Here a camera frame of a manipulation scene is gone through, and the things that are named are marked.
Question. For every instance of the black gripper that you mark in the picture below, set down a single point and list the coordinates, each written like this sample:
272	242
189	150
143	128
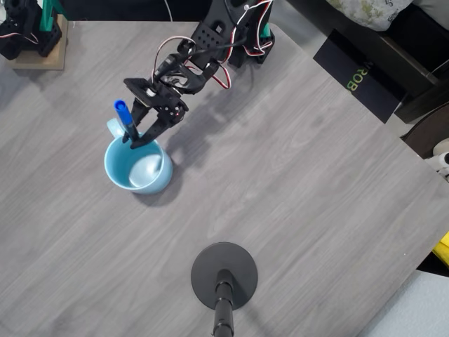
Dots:
165	111

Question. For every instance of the light blue mug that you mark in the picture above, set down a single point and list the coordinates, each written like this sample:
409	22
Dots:
140	168

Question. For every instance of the dark wooden furniture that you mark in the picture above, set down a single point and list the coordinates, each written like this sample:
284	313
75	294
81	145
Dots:
414	42

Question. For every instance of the yellow object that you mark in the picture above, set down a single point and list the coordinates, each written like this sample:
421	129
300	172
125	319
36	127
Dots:
442	249

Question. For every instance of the light grey cloth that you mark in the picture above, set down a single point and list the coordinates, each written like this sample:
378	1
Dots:
414	309

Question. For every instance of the white object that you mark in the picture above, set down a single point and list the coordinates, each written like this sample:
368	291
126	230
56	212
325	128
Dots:
441	151

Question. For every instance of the black leader arm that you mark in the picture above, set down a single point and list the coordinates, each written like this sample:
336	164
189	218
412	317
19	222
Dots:
17	42

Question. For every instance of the white green patterned cushion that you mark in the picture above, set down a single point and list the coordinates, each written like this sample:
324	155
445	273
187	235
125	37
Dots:
368	10

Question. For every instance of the dark brown round furniture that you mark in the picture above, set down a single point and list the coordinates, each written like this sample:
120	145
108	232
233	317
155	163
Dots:
429	130

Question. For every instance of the wooden base board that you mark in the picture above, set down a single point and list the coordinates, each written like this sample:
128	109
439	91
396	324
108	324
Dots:
42	64

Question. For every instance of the blue marker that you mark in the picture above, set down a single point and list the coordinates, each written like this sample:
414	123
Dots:
122	110

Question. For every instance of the black round-base camera stand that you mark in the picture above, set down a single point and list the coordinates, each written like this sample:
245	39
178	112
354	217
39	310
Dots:
224	270

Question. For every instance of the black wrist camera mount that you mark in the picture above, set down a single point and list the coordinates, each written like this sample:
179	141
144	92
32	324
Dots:
137	86

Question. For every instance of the black box green lettering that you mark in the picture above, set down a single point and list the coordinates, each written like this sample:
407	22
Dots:
361	75

